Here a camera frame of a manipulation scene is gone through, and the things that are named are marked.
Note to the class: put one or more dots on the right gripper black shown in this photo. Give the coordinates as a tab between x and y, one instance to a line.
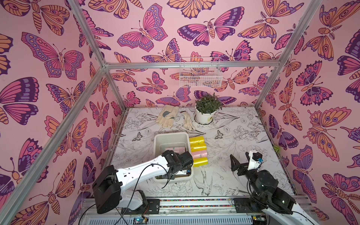
243	170

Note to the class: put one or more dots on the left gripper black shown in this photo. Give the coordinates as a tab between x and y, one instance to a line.
186	166

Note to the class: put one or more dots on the yellow bag roll small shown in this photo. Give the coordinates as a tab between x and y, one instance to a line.
201	161

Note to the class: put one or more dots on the pink bag roll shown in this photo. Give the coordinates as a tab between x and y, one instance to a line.
178	150
199	154

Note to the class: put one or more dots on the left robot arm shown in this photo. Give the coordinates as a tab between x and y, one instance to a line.
118	187

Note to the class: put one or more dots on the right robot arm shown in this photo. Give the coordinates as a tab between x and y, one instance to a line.
265	195

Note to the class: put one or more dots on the white plastic storage box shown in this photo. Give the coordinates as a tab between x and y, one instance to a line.
180	139

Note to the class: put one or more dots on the yellow bag roll top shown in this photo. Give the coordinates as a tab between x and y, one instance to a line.
196	140

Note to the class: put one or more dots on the right beige work glove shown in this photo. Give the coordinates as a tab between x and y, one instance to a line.
187	121

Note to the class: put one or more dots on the beige work glove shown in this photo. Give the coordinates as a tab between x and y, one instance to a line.
167	116
187	121

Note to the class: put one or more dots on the left beige work glove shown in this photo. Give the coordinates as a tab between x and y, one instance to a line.
167	116

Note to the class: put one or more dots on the potted green plant white pot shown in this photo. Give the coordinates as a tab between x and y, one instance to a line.
206	107

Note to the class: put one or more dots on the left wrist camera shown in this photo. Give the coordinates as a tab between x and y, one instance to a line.
185	172

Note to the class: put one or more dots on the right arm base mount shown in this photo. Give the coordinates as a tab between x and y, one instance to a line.
247	205

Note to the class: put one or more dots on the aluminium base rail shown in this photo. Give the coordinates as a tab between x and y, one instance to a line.
215	204

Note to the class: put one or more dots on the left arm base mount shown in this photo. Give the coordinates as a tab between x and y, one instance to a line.
151	207

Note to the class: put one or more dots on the white slotted cable duct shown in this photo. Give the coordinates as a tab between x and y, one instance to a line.
172	220

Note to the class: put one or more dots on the white wire basket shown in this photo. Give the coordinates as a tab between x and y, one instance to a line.
200	74

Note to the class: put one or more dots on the aluminium frame bars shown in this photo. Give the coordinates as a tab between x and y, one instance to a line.
61	107

